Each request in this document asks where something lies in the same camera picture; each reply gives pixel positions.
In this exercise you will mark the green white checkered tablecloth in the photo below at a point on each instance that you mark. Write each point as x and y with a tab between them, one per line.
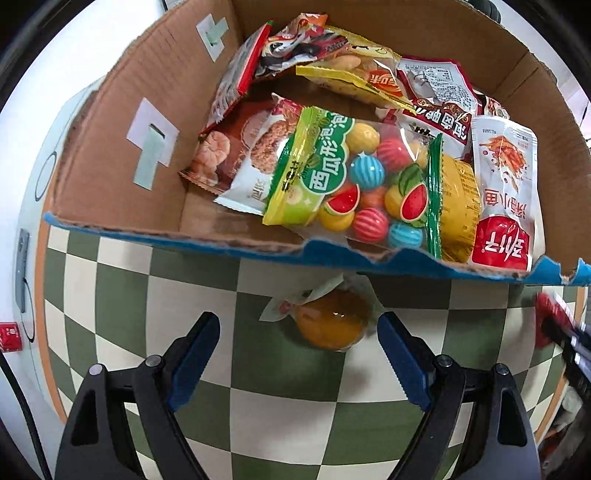
277	415

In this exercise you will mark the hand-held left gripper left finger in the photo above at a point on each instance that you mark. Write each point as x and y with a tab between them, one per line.
198	360

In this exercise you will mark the dark red lettered snack packet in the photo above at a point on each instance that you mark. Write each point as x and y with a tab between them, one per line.
443	121

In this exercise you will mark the green gumball candy bag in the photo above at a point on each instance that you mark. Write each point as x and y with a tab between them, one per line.
323	184

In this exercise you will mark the white duck wing snack packet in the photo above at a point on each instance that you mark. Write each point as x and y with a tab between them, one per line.
438	83

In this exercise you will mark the yellow clear biscuit packet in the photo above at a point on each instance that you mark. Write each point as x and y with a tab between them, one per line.
351	64

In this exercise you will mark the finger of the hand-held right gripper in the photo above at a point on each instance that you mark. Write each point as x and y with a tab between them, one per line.
572	346

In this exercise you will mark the orange jelly cup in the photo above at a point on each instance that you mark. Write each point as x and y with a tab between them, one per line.
332	323

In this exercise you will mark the white red-label snack packet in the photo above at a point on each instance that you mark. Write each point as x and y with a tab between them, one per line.
505	240

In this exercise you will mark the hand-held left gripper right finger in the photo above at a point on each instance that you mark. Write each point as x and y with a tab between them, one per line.
401	360

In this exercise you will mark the small red card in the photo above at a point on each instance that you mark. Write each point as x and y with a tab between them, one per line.
7	336

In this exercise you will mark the red white snack packet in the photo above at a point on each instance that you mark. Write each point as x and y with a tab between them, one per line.
235	87

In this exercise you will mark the small brown white packet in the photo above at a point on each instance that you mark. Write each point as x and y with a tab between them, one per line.
496	108

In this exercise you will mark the grey flat device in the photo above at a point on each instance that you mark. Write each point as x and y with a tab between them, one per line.
21	267

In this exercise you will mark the brown snack packet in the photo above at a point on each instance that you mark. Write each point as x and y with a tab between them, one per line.
217	152

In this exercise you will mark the yellow snack packet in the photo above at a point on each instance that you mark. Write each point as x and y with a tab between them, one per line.
459	207

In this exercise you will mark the cardboard box with blue print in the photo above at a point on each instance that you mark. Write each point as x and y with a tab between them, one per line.
115	138

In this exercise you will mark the orange cartoon snack packet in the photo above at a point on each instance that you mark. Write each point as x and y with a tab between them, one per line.
295	44

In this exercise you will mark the white green tape label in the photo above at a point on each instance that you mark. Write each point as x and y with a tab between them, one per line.
212	37
152	143

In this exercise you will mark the white packet with brown patty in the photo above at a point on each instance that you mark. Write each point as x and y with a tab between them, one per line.
265	152

